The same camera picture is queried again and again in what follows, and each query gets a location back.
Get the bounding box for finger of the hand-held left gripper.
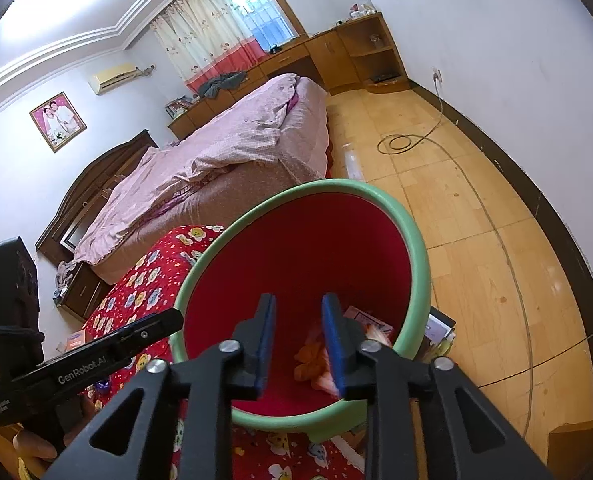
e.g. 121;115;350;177
118;309;184;357

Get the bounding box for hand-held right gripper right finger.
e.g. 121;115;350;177
321;294;557;480

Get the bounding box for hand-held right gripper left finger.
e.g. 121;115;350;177
41;294;277;480

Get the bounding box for orange mesh bag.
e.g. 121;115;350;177
294;327;338;392

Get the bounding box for red bin with green rim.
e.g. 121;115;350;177
169;178;432;443

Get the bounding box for person's left hand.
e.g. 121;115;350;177
11;389;98;466

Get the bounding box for red smiley flower printed blanket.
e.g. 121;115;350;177
84;225;372;480

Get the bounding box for dark wooden nightstand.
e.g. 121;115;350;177
54;262;112;321

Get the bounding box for crumpled clothes on nightstand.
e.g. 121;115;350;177
51;260;80;303

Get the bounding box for dark wooden headboard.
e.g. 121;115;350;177
35;129;160;266

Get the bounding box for wooden bed with pink blanket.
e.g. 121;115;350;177
74;72;327;266

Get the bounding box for bed with brown base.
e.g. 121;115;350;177
91;80;333;286

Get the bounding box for row of books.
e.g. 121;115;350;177
165;95;194;116

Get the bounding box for dark grey clothes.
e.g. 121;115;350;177
198;71;248;98

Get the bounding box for light wooden furniture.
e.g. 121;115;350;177
547;412;593;480

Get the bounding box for long wooden cabinet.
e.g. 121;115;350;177
168;27;347;141

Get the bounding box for wooden corner shelf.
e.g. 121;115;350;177
337;12;410;93

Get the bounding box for cream and red curtain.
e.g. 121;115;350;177
149;0;267;93

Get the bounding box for barred window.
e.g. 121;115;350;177
219;0;302;53

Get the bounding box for framed wall photo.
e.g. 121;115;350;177
30;91;88;153

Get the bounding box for wall air conditioner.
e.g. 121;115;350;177
89;62;142;96

